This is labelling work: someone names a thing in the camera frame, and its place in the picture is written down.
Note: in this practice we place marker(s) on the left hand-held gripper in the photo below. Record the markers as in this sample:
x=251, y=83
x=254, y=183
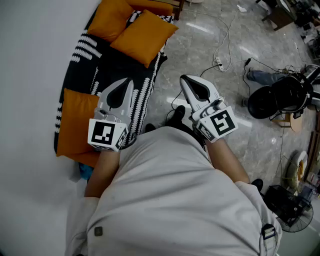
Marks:
x=100, y=132

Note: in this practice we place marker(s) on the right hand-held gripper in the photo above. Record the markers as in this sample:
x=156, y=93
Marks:
x=222, y=122

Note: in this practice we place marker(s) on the person's right forearm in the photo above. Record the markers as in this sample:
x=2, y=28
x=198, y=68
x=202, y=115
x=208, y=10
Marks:
x=225, y=160

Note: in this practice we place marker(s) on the person's left forearm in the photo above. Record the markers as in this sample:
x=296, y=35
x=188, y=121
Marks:
x=102, y=172

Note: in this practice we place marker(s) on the person's right black shoe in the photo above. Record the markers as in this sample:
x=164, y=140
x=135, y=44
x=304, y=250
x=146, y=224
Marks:
x=180, y=111

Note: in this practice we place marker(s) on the person's black shoe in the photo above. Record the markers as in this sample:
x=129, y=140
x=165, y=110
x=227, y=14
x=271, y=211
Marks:
x=180, y=111
x=150, y=128

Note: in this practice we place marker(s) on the person's black trousers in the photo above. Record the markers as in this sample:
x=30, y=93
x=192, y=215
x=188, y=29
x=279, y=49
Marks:
x=180, y=123

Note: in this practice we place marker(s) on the white power strip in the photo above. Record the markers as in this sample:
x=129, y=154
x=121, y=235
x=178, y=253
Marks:
x=218, y=61

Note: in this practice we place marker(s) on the person's left black shoe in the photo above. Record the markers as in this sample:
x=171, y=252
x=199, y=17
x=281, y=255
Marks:
x=150, y=128

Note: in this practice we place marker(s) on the black office chair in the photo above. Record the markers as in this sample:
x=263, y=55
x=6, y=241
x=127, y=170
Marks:
x=262, y=102

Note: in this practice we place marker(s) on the teal cloth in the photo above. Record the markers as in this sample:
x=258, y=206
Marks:
x=86, y=171

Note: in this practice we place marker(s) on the person's white shirt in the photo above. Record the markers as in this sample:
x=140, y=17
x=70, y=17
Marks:
x=162, y=187

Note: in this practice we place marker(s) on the round wooden stool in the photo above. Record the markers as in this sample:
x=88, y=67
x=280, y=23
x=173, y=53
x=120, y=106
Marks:
x=296, y=123

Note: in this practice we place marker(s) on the dark wooden chair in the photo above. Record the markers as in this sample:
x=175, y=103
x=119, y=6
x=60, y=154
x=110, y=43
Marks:
x=280, y=17

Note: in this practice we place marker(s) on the dark square shirt badge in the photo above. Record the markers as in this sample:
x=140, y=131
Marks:
x=98, y=231

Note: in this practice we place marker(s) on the black floor fan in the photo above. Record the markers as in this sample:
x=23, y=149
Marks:
x=300, y=220

